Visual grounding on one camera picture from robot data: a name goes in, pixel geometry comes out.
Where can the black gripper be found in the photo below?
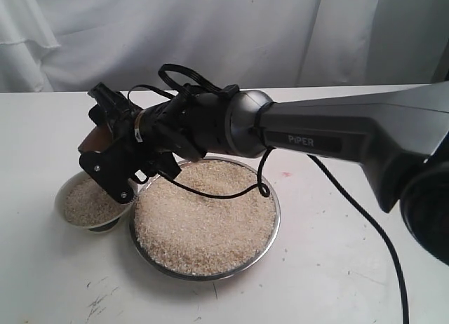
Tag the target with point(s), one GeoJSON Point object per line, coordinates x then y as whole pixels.
{"type": "Point", "coordinates": [189, 125]}

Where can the brown wooden cup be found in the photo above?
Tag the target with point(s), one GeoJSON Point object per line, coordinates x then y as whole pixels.
{"type": "Point", "coordinates": [99, 139]}

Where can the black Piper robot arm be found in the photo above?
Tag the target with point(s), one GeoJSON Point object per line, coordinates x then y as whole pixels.
{"type": "Point", "coordinates": [400, 139]}

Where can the rice in white bowl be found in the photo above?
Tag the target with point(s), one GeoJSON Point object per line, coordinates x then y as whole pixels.
{"type": "Point", "coordinates": [88, 205]}

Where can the white ceramic bowl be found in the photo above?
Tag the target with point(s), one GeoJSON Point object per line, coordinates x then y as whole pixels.
{"type": "Point", "coordinates": [64, 190]}

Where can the rice pile in tray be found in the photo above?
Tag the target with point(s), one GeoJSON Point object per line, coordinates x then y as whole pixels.
{"type": "Point", "coordinates": [203, 219]}

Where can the white backdrop curtain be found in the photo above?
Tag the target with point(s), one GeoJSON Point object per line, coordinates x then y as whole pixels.
{"type": "Point", "coordinates": [70, 45]}

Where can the round steel tray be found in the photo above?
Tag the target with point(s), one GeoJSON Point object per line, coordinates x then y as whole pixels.
{"type": "Point", "coordinates": [210, 273]}

